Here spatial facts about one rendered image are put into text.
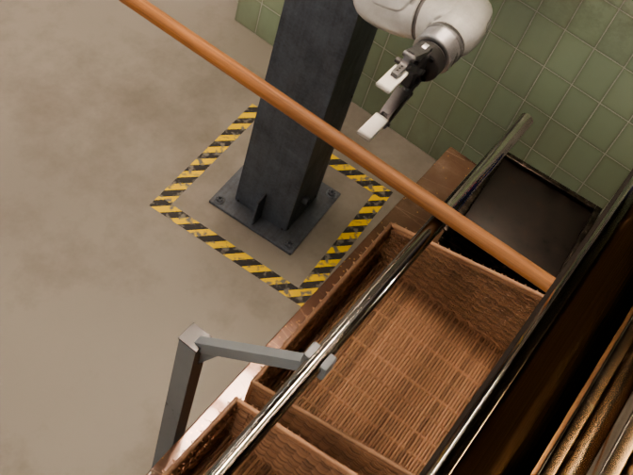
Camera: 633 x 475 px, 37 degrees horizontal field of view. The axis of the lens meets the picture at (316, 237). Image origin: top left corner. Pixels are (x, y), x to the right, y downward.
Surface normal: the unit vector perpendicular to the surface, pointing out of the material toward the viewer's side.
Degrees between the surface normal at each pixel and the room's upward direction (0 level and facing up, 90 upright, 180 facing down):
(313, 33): 90
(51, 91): 0
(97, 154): 0
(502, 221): 0
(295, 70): 90
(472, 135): 90
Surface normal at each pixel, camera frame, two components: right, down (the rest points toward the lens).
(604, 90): -0.58, 0.59
